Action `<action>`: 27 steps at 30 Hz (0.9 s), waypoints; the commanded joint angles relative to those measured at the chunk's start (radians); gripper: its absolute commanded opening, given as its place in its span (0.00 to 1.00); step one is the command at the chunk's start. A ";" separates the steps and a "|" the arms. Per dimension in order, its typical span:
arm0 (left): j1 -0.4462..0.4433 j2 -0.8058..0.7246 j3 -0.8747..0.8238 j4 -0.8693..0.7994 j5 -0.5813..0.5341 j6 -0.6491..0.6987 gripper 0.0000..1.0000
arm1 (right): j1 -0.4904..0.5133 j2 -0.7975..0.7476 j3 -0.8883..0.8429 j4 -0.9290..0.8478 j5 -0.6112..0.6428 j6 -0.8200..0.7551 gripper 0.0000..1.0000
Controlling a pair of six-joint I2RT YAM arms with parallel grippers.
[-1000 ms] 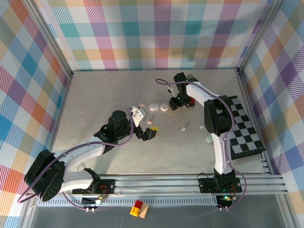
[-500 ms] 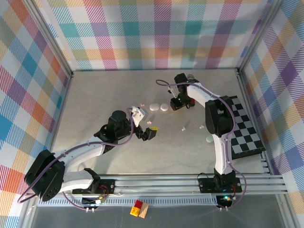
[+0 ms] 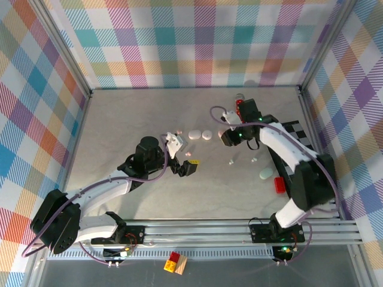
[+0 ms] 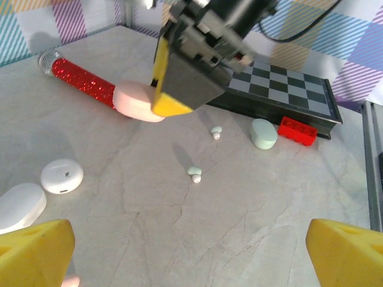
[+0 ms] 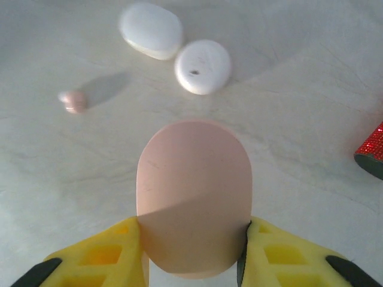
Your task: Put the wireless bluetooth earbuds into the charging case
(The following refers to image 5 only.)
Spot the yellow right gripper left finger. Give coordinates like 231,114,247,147
10,217,150,287

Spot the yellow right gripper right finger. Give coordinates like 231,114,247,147
236,217,381,287

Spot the pink earbud charging case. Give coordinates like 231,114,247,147
136,119,254,280

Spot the white charging case with dot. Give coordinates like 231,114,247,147
174,39,233,96

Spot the plain white earbud charging case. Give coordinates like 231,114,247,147
117,1,184,62

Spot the red glitter microphone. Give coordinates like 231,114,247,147
353,121,383,181

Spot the pink earbud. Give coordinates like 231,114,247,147
58,90,87,115

